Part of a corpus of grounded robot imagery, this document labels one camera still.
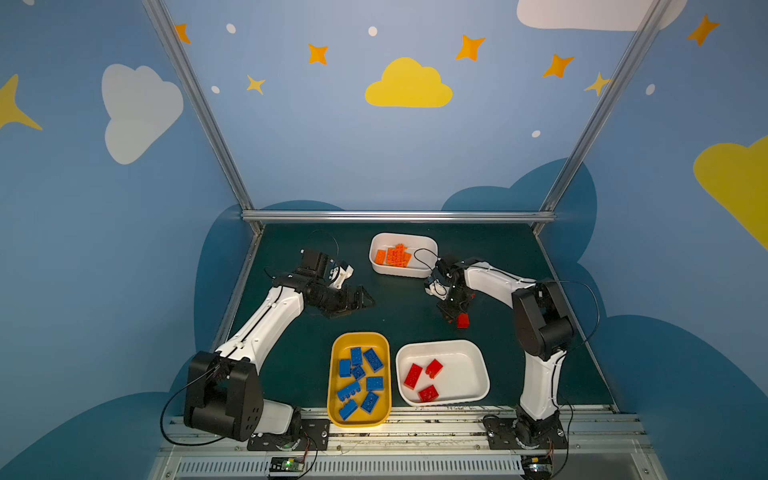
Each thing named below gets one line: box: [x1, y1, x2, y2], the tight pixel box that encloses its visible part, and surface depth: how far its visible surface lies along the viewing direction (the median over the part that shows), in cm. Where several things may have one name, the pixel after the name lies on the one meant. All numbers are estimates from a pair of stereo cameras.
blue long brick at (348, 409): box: [339, 399, 358, 421], surface depth 78 cm
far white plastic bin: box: [369, 232, 439, 279], surface depth 113 cm
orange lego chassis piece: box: [386, 243, 412, 268], surface depth 112 cm
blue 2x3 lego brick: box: [351, 347, 363, 365], surface depth 87 cm
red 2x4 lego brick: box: [404, 362, 423, 390], surface depth 84 cm
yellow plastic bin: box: [327, 332, 392, 428], surface depth 83 cm
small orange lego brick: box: [375, 249, 387, 265], surface depth 113 cm
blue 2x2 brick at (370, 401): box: [361, 391, 379, 414], surface depth 80 cm
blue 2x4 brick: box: [363, 348, 384, 373], surface depth 88 cm
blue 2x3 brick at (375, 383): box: [366, 376, 384, 391], surface depth 82 cm
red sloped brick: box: [457, 313, 470, 329], surface depth 93 cm
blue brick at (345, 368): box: [340, 359, 351, 378], surface depth 84 cm
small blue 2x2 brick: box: [350, 364, 366, 380], surface depth 85 cm
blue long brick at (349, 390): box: [336, 380, 361, 401], surface depth 81 cm
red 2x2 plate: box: [418, 384, 439, 402], surface depth 82 cm
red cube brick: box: [425, 358, 443, 379], surface depth 86 cm
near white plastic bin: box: [396, 340, 490, 407], surface depth 86 cm
